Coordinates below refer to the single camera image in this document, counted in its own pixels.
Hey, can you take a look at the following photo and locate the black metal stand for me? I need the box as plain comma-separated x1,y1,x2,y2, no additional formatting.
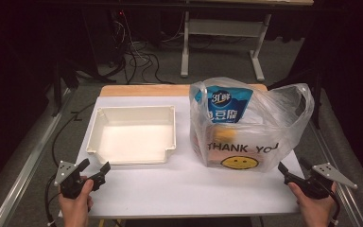
267,68,325,131
50,60,80,117

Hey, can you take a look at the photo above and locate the aluminium rail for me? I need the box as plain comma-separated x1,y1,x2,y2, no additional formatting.
308,122,363,227
0,88,74,227

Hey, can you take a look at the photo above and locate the clear smiley plastic bag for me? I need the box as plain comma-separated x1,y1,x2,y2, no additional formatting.
188,77,316,173

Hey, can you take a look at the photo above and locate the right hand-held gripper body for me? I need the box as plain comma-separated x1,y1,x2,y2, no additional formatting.
284,162,358,201

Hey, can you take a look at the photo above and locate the bundle of floor cables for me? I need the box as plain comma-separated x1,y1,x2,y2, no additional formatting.
107,9,175,85

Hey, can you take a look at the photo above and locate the person's left hand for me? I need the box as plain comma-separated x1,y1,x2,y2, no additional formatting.
58,179,95,227

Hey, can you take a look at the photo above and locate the blue snack pouch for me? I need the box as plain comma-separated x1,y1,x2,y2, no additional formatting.
194,85,254,125

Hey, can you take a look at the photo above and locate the white-frame desk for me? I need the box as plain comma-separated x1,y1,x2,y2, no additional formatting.
180,0,315,83

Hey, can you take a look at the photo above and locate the white plastic bin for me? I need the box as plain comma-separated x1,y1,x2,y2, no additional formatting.
85,105,178,166

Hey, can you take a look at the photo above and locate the black floor cable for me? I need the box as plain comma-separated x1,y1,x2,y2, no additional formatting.
51,103,96,168

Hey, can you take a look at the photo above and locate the person's right hand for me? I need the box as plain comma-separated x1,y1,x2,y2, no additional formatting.
287,182,338,227

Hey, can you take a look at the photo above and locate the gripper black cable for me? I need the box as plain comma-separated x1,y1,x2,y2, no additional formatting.
327,188,342,227
44,174,61,227

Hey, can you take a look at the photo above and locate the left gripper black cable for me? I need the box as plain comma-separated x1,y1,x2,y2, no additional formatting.
44,174,61,227

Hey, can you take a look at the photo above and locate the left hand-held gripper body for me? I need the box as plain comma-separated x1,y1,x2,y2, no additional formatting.
54,160,105,201

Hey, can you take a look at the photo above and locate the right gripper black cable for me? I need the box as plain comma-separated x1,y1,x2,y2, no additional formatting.
327,188,342,227

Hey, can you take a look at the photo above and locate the white table mat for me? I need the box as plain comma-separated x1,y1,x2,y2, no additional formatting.
58,94,305,220

